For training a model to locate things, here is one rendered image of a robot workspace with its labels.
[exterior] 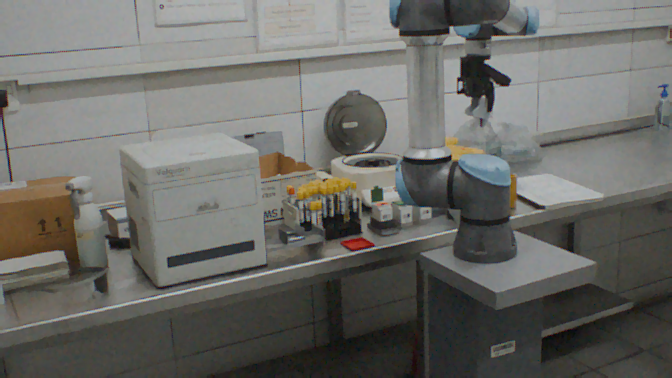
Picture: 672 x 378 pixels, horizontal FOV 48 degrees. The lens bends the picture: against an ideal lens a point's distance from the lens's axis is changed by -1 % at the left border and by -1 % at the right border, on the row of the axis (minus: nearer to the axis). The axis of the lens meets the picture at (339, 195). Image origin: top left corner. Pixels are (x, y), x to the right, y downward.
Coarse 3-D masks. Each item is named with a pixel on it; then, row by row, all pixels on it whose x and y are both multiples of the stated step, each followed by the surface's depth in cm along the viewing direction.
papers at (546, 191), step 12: (528, 180) 250; (540, 180) 249; (552, 180) 248; (564, 180) 248; (528, 192) 236; (540, 192) 235; (552, 192) 235; (564, 192) 234; (576, 192) 234; (588, 192) 233; (540, 204) 224; (552, 204) 224; (564, 204) 225; (576, 204) 227
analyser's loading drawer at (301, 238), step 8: (296, 224) 197; (312, 224) 200; (280, 232) 195; (288, 232) 197; (296, 232) 197; (304, 232) 193; (312, 232) 199; (320, 232) 196; (272, 240) 195; (280, 240) 194; (288, 240) 191; (296, 240) 192; (304, 240) 193; (312, 240) 194; (320, 240) 196; (272, 248) 189; (280, 248) 190; (288, 248) 192
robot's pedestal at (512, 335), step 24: (432, 288) 184; (456, 288) 175; (432, 312) 186; (456, 312) 177; (480, 312) 170; (504, 312) 173; (528, 312) 177; (432, 336) 188; (456, 336) 178; (480, 336) 171; (504, 336) 175; (528, 336) 179; (432, 360) 190; (456, 360) 180; (480, 360) 173; (504, 360) 177; (528, 360) 181
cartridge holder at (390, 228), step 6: (372, 222) 211; (378, 222) 208; (384, 222) 208; (390, 222) 209; (372, 228) 211; (378, 228) 208; (384, 228) 208; (390, 228) 208; (396, 228) 208; (384, 234) 206
